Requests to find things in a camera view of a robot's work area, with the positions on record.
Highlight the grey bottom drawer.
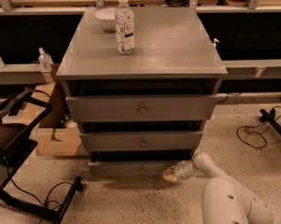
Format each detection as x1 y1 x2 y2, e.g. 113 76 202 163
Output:
88 149 193 175

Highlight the grey drawer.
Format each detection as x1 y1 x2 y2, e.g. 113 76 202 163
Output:
66 95 216 122
88 149 193 175
80 131 203 151

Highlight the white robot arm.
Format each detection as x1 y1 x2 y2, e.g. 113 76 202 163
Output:
162 152 274 224

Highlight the grey middle drawer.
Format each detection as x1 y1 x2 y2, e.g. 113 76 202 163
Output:
80 131 203 151

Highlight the grey wooden drawer cabinet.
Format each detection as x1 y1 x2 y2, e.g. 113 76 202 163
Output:
56 6 229 170

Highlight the grey top drawer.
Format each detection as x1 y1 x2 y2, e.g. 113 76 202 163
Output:
66 95 216 122

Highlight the black stand base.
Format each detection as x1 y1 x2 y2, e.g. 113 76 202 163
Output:
260 109 281 135

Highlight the cardboard box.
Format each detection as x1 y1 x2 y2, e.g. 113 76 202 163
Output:
21 63 89 158

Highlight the small white pump bottle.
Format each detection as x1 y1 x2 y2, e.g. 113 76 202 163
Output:
213 38 219 49

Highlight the clear plastic water bottle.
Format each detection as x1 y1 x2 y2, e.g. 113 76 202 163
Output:
115 0 134 54

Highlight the black metal cart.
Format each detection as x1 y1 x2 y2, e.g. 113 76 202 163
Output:
0 87 83 224

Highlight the clear pump dispenser bottle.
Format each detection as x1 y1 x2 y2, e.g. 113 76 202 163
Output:
38 48 53 70

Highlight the white ceramic bowl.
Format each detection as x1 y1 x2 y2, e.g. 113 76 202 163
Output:
95 7 116 32

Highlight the black cart cable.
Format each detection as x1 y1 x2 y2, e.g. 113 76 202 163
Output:
4 159 82 224

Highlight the black floor cable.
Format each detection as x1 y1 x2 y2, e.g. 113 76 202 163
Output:
235 105 281 150

